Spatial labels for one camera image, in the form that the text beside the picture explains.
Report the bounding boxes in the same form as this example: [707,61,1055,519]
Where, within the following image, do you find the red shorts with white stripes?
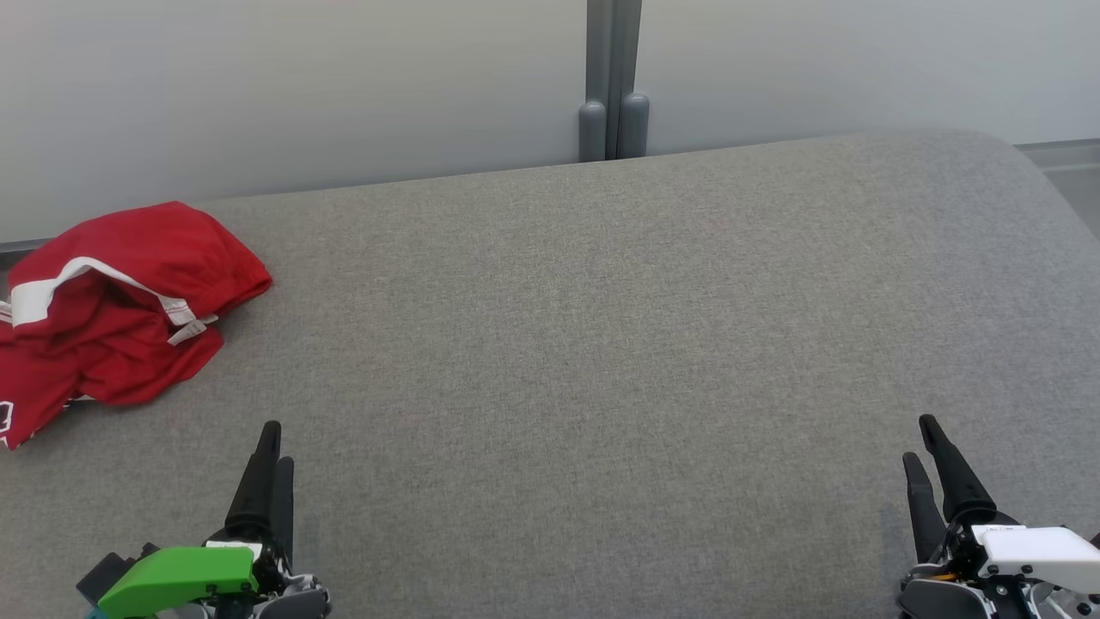
[4,202,273,345]

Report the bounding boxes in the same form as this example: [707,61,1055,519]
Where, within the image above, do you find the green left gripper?
[96,421,332,619]

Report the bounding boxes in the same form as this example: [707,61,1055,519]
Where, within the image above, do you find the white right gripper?
[898,414,1100,619]

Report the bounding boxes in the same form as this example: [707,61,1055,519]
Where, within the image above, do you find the grey metal partition post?
[577,0,651,163]

